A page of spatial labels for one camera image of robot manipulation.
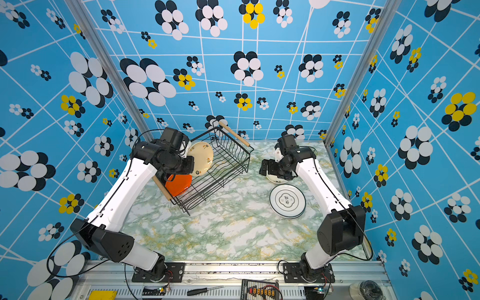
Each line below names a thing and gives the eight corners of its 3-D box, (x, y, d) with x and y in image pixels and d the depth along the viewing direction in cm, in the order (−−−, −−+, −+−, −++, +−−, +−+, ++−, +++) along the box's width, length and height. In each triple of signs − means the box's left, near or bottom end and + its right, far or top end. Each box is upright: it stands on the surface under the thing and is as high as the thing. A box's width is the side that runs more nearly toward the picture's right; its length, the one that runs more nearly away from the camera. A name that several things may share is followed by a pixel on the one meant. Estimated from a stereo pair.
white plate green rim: (271, 218, 89) (272, 215, 87) (268, 187, 100) (269, 184, 97) (307, 218, 89) (309, 215, 86) (301, 187, 100) (302, 184, 97)
